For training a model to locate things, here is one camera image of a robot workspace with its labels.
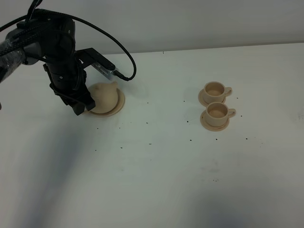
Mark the beige ceramic teapot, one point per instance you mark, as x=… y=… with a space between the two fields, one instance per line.
x=105 y=97

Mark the beige teacup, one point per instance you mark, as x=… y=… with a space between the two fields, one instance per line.
x=218 y=113
x=215 y=92

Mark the beige cup saucer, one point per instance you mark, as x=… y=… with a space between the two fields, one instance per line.
x=202 y=98
x=210 y=127

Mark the far beige teacup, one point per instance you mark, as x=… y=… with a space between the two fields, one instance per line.
x=215 y=92

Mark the far beige cup saucer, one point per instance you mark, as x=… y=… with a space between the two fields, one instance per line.
x=202 y=98

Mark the near beige teacup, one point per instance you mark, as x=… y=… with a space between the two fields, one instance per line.
x=218 y=113

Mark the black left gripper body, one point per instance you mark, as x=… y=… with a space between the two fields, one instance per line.
x=67 y=78

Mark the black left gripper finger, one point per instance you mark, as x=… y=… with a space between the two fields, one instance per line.
x=77 y=107
x=87 y=101

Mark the near beige cup saucer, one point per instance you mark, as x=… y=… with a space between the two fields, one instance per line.
x=210 y=127

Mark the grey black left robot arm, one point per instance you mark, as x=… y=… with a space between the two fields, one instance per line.
x=49 y=38

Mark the beige teapot saucer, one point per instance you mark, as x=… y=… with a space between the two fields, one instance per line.
x=117 y=108

